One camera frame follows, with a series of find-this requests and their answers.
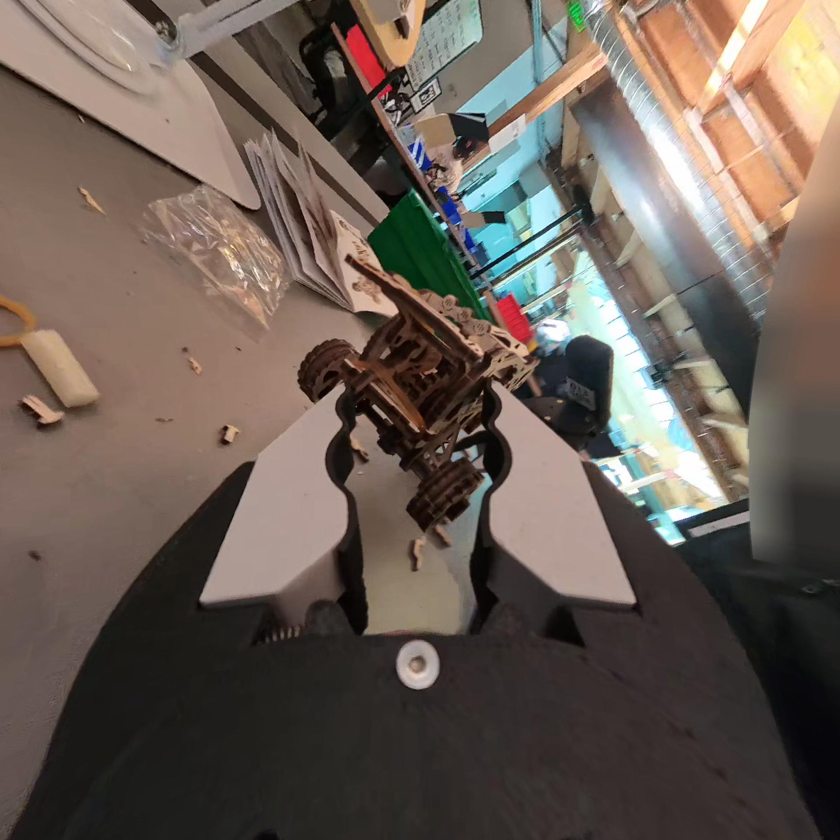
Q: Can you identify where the person's black-clothed body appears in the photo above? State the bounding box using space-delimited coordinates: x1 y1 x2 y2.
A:
676 512 840 840

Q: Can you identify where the handwritten whiteboard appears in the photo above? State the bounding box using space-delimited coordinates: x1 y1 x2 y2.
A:
406 0 484 84

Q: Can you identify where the clear plastic bag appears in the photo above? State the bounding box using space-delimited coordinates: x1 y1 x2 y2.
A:
139 185 294 329

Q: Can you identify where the tiny wooden block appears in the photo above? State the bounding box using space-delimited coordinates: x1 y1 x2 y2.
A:
18 394 66 426

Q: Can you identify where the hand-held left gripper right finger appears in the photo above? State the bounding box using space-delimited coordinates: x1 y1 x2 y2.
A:
471 382 637 622

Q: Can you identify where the assembly instruction booklet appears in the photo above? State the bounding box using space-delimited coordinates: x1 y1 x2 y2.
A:
244 131 396 315

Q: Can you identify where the thin tan ring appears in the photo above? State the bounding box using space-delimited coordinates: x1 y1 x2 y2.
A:
0 295 39 349

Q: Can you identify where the row of blue striped bins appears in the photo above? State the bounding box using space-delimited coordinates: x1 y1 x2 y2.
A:
407 138 491 265

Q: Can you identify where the red plastic bin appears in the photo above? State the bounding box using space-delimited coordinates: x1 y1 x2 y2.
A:
495 295 532 336
346 25 385 84

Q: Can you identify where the row of black dumbbells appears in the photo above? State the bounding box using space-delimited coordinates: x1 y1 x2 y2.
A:
525 335 616 455

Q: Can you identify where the small cream cylinder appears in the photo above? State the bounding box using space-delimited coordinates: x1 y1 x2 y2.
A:
21 329 101 410

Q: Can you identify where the wooden model buggy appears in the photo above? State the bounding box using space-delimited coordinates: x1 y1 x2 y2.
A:
298 252 541 534

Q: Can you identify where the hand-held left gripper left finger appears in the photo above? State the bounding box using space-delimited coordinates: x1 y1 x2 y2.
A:
199 390 368 634

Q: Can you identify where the green plastic bin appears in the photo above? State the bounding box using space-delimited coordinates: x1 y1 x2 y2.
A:
366 190 500 323

